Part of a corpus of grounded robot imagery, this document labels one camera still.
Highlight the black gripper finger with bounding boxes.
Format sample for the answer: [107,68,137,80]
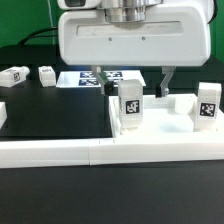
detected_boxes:
[155,66,176,98]
[91,65,116,96]

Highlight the white square tabletop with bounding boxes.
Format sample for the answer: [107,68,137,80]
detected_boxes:
[109,94,224,139]

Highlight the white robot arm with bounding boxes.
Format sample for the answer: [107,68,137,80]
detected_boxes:
[57,0,218,97]

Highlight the white sheet with tag markers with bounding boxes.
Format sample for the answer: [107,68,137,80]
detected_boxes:
[56,70,146,88]

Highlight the white front fence bar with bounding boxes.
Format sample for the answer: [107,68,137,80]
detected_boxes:
[0,133,224,169]

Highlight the white fence bar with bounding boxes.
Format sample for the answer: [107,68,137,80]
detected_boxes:
[0,102,7,129]
[0,133,224,169]

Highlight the white left fence bar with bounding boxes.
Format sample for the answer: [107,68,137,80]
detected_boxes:
[0,102,7,129]

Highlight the black cable at base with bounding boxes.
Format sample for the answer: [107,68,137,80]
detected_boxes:
[17,26,61,46]

